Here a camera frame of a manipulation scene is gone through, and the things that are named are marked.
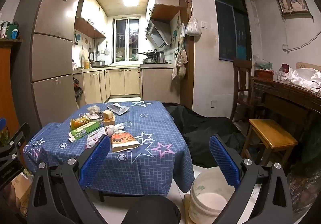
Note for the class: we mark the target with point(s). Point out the kitchen counter end unit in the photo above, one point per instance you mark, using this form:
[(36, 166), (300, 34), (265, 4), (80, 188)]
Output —
[(160, 83)]

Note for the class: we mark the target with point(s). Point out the blue star-print tablecloth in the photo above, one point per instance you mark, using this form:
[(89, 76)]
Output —
[(150, 123)]

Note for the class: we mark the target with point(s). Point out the red basket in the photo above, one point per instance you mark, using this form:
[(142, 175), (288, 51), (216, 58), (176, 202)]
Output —
[(263, 73)]

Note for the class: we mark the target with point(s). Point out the small brown cardboard box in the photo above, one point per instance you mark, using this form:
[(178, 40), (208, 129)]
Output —
[(110, 121)]

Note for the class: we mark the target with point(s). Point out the long upper kitchen cabinet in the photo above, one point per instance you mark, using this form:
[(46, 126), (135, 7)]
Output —
[(87, 16)]

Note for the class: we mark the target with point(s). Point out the light wooden stool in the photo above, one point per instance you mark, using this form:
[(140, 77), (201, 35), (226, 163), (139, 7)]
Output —
[(270, 133)]

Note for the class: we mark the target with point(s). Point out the orange wooden cabinet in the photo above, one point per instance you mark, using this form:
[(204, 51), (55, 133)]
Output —
[(8, 83)]

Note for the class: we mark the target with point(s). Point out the short upper kitchen cabinet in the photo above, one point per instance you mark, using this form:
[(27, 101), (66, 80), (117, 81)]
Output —
[(163, 11)]

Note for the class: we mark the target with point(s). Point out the hanging clear plastic bag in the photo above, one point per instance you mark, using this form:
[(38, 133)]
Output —
[(193, 27)]

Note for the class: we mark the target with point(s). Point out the dark wall window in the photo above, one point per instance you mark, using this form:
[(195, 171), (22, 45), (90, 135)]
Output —
[(230, 26)]

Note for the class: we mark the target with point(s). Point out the white bottle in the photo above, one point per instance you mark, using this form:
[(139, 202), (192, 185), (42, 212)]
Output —
[(3, 31)]

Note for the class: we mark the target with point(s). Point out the orange white packet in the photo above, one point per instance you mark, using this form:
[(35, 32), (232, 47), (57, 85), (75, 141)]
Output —
[(123, 141)]

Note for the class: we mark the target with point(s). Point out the red cup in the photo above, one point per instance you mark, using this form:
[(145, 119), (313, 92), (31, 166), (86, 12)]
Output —
[(285, 68)]

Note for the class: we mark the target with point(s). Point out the beige refrigerator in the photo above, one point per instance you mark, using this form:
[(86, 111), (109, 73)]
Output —
[(50, 51)]

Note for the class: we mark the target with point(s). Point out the steel range hood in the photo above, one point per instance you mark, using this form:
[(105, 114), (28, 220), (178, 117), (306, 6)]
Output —
[(158, 33)]

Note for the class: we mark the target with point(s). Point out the steel kettle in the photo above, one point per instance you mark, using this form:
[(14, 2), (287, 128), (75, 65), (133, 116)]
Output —
[(159, 58)]

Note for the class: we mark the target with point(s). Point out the yellow snack packet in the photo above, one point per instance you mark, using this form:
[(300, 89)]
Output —
[(79, 123)]

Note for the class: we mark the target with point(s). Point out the green white carton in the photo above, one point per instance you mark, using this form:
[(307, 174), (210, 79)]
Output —
[(84, 131)]

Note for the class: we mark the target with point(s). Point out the hanging blue white bag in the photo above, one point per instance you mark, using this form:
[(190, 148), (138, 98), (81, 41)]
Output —
[(181, 34)]

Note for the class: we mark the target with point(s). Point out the large clear garbage bag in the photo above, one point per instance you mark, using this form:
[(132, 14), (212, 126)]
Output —
[(304, 184)]

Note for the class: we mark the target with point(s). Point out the framed elephant picture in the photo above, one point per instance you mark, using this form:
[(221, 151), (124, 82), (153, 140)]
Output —
[(292, 1)]

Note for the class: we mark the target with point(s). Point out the dark green bag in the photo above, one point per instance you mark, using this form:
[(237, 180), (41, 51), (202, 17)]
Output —
[(309, 148)]

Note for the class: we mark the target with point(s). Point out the white wall socket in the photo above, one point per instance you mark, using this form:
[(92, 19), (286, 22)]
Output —
[(213, 104)]

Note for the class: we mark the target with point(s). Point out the white plastic bag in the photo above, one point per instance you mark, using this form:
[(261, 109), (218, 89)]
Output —
[(303, 76)]

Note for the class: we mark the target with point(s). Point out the white plastic bucket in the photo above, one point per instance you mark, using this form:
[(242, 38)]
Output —
[(208, 204)]

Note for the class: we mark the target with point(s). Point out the white wall switch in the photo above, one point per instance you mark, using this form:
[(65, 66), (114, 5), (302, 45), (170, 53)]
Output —
[(205, 24)]

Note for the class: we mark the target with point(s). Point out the tan block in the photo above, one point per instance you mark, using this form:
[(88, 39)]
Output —
[(108, 114)]

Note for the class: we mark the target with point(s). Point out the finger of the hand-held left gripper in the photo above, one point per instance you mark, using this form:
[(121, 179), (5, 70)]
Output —
[(15, 138)]

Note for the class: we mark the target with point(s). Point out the yellow oil bottle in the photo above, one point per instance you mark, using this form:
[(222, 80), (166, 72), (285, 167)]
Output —
[(87, 64)]

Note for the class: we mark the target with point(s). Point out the white red plastic wrapper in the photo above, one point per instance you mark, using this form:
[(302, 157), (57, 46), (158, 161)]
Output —
[(94, 137)]

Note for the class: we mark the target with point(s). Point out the kitchen window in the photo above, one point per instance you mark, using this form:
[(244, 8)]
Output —
[(126, 38)]

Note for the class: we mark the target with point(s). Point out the row of lower kitchen cabinets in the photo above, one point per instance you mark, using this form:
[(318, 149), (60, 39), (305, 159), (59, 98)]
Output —
[(120, 83)]

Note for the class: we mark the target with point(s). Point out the white tissue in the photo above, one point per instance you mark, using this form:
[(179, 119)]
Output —
[(111, 130)]

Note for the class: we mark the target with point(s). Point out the hanging cloth bags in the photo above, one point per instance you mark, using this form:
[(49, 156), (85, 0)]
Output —
[(180, 63)]

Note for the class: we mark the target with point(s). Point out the black wok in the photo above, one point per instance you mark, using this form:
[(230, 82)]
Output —
[(146, 54)]

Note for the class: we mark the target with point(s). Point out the black cloth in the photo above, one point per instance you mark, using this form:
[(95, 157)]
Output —
[(205, 128)]

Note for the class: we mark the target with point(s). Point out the clear plastic bag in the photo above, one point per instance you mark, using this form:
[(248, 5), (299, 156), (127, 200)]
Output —
[(193, 27), (93, 109)]

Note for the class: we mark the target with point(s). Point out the black red bag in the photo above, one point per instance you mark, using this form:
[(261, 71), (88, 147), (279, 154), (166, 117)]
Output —
[(77, 88)]

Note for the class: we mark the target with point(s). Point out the dark wooden chair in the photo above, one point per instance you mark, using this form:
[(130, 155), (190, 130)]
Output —
[(242, 81)]

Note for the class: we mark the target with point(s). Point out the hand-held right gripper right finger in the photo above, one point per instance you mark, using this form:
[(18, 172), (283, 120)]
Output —
[(224, 161)]

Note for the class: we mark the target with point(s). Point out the steel cooking pot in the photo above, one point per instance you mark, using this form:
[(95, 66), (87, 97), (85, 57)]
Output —
[(97, 64)]

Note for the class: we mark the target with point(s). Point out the dark carved wooden table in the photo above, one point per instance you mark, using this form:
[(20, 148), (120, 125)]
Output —
[(280, 98)]

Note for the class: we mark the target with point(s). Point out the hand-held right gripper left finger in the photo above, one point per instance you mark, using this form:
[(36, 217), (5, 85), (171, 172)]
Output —
[(94, 161)]

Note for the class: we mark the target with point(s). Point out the pink white wrapper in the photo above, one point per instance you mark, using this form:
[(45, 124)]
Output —
[(94, 116)]

